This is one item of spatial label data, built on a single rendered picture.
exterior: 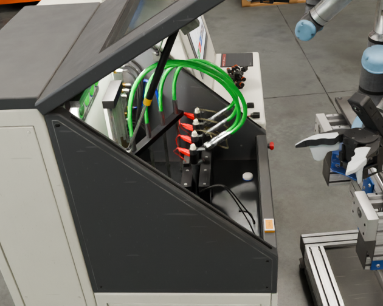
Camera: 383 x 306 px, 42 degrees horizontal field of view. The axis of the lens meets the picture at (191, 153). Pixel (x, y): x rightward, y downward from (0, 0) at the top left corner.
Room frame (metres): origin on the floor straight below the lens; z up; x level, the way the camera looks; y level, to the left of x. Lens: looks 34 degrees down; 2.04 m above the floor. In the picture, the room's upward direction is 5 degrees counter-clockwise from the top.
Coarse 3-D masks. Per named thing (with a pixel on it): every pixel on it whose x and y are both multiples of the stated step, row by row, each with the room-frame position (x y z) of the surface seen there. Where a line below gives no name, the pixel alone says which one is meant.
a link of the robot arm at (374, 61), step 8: (368, 48) 1.69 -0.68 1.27; (376, 48) 1.69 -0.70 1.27; (368, 56) 1.64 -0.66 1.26; (376, 56) 1.63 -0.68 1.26; (368, 64) 1.62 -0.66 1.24; (376, 64) 1.61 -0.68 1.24; (368, 72) 1.62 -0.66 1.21; (376, 72) 1.60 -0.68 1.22; (360, 80) 1.66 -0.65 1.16; (368, 80) 1.62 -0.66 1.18; (376, 80) 1.60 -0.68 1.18; (368, 88) 1.61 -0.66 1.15; (376, 88) 1.60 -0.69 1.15
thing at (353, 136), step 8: (352, 128) 0.88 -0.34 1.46; (360, 128) 0.88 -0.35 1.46; (368, 128) 0.87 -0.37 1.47; (352, 136) 0.85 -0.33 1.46; (360, 136) 0.85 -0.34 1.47; (368, 136) 0.84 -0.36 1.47; (376, 136) 0.84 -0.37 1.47; (344, 144) 0.86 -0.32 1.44; (352, 144) 0.84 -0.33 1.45; (344, 152) 0.86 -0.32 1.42; (352, 152) 0.84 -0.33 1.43; (344, 160) 0.85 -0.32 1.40; (368, 160) 0.82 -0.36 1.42; (376, 160) 0.82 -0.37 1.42; (344, 168) 0.85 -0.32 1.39; (368, 168) 0.81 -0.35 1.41; (376, 168) 0.82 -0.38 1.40; (368, 176) 0.81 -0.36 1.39
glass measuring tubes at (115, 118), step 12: (120, 84) 1.55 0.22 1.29; (108, 96) 1.46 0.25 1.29; (120, 96) 1.55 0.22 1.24; (108, 108) 1.43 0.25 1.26; (120, 108) 1.52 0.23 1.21; (108, 120) 1.44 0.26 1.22; (120, 120) 1.51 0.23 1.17; (108, 132) 1.44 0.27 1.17; (120, 132) 1.48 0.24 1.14; (120, 144) 1.45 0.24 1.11
